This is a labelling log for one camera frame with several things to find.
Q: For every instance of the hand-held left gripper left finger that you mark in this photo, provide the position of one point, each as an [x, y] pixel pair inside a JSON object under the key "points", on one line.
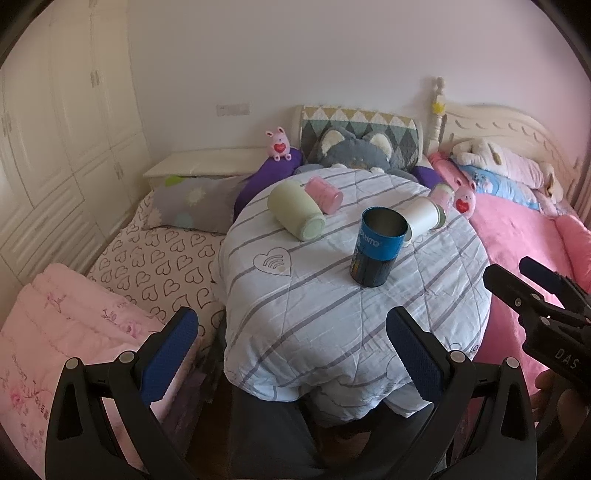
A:
{"points": [[168, 355]]}

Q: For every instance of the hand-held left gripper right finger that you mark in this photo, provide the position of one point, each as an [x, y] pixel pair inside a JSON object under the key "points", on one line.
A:
{"points": [[415, 355]]}

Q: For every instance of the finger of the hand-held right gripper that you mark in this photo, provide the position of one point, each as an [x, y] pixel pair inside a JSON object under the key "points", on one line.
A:
{"points": [[549, 279], [510, 290]]}

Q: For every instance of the dark blue metal cup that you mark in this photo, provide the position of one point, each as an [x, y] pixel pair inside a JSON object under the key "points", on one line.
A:
{"points": [[376, 251]]}

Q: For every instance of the white cup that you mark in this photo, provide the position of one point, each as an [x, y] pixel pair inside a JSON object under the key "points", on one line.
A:
{"points": [[422, 216]]}

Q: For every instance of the small pink and green cup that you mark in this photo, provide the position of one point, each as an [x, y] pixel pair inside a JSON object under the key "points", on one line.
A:
{"points": [[441, 194]]}

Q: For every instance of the light green cup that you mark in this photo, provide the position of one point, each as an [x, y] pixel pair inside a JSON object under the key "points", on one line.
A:
{"points": [[293, 207]]}

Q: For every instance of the person's right hand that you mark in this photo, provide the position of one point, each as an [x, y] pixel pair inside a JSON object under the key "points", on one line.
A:
{"points": [[545, 383]]}

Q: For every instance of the pink bolster pillow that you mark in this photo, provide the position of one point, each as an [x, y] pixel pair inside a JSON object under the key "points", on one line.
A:
{"points": [[575, 235]]}

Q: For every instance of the pink bedspread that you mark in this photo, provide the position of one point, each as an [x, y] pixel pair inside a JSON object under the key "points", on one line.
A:
{"points": [[512, 240]]}

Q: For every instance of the striped light blue blanket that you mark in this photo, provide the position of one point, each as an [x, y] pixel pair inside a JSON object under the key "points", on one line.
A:
{"points": [[351, 304]]}

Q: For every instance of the heart print bed sheet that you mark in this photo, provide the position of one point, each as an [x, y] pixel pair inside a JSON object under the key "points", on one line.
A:
{"points": [[157, 263]]}

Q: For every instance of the pink plush toy red heart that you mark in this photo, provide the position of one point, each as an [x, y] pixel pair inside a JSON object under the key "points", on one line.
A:
{"points": [[278, 144], [465, 197]]}

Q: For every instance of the blue cartoon pillow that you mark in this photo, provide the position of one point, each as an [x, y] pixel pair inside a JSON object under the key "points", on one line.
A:
{"points": [[501, 184]]}

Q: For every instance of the pink floral quilt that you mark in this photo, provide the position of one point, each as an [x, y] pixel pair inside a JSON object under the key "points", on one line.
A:
{"points": [[55, 341]]}

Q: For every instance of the white and pink plush toy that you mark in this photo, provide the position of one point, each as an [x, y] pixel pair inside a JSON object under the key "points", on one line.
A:
{"points": [[494, 157]]}

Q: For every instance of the grey flower print pillow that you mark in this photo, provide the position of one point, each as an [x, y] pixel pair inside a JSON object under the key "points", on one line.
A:
{"points": [[194, 201]]}

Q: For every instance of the cream bed headboard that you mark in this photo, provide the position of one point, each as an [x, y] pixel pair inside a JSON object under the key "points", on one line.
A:
{"points": [[503, 124]]}

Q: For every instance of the white bedside table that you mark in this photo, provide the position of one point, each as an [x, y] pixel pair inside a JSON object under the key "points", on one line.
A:
{"points": [[203, 161]]}

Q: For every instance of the purple pillow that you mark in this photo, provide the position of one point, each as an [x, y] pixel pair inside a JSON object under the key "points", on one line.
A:
{"points": [[268, 177]]}

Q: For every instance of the grey cat plush cushion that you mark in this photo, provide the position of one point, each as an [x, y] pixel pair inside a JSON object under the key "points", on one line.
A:
{"points": [[355, 151]]}

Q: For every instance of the diamond pattern cushion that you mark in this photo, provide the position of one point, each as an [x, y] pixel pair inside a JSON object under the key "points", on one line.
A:
{"points": [[360, 121]]}

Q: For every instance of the white wardrobe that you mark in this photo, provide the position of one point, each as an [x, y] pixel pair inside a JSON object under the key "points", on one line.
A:
{"points": [[60, 120]]}

